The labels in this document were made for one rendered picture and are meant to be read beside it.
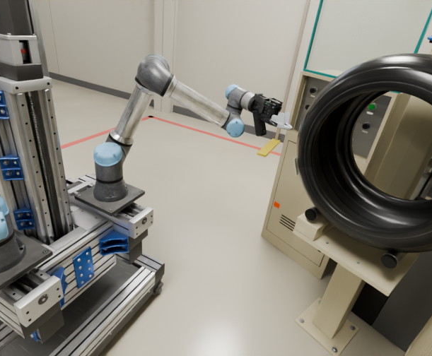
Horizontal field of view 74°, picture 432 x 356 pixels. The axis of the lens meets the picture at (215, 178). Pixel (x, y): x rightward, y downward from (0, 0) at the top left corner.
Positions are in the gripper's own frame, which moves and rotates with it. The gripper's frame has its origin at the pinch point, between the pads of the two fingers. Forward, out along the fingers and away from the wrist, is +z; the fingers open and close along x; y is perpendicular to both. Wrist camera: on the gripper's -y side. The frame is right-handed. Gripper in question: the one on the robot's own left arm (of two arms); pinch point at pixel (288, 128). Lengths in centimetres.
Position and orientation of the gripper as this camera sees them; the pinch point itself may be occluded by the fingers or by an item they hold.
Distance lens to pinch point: 119.8
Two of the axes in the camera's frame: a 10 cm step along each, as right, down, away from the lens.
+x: 7.5, -2.5, 6.2
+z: 6.4, 5.3, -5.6
